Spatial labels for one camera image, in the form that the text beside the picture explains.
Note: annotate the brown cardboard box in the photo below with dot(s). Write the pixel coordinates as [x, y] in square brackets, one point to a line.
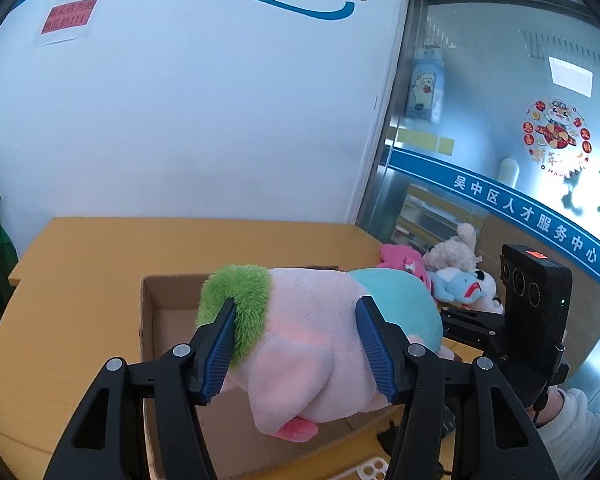
[167, 320]

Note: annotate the bright pink plush toy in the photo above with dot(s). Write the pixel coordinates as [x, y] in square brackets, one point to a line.
[405, 262]

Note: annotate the red paper wall sign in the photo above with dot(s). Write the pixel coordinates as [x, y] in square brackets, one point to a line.
[66, 20]

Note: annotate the pink green teal plush toy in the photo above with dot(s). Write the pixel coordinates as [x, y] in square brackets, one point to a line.
[305, 320]

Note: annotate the glass door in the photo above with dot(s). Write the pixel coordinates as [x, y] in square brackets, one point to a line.
[480, 110]

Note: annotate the blue cartoon poster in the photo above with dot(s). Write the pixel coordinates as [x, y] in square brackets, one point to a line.
[426, 85]

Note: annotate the white plastic holed tray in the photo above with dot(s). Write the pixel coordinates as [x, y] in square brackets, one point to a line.
[370, 470]

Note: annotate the blue white plush dog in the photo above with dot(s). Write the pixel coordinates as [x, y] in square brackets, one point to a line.
[462, 285]

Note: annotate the yellow sticky note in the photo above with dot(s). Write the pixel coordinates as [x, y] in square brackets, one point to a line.
[417, 138]
[445, 146]

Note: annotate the beige plush rabbit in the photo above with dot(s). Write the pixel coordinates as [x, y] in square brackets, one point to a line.
[450, 252]

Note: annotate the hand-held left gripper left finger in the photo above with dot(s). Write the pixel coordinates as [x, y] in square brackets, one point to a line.
[219, 352]

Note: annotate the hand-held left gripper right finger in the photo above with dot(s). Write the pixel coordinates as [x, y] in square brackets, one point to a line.
[376, 352]

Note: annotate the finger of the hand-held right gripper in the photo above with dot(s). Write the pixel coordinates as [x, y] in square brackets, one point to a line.
[467, 327]

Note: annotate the wooden desktop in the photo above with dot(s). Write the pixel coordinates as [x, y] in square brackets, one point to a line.
[105, 245]

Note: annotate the red round window sticker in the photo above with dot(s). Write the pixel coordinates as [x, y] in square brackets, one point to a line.
[557, 135]

